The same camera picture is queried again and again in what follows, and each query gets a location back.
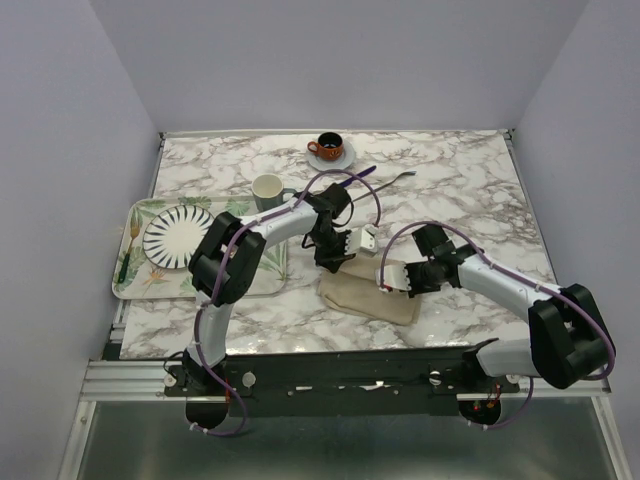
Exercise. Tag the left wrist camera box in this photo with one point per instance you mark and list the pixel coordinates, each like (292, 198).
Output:
(362, 241)

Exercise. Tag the brown coffee cup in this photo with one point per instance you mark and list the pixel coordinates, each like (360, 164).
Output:
(328, 146)

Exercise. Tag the aluminium frame rail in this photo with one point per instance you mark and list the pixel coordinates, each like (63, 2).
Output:
(149, 380)

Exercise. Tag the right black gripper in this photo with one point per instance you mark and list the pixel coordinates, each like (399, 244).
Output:
(414, 287)

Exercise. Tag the purple knife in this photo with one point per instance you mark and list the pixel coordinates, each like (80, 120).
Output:
(361, 174)

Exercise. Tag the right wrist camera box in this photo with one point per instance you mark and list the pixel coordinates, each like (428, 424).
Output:
(393, 277)

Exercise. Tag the beige cloth napkin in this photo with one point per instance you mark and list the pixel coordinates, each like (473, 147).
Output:
(353, 290)

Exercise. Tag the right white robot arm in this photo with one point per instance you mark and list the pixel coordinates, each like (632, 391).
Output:
(567, 340)

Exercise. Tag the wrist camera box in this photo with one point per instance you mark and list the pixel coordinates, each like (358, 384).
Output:
(362, 241)
(393, 277)

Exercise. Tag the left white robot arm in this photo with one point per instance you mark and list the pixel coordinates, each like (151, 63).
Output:
(226, 261)

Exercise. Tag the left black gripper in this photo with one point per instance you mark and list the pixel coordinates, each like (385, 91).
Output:
(334, 261)

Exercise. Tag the white tray with leaf print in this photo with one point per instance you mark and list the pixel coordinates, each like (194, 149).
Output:
(145, 281)

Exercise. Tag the grey and cream mug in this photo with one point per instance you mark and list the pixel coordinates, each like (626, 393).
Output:
(268, 191)

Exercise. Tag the white plate with blue stripes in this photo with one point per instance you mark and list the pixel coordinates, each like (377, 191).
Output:
(171, 238)

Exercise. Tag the gold fork with green handle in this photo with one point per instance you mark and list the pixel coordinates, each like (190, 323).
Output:
(134, 232)

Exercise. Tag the silver fork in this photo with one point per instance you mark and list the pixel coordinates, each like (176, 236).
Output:
(402, 175)

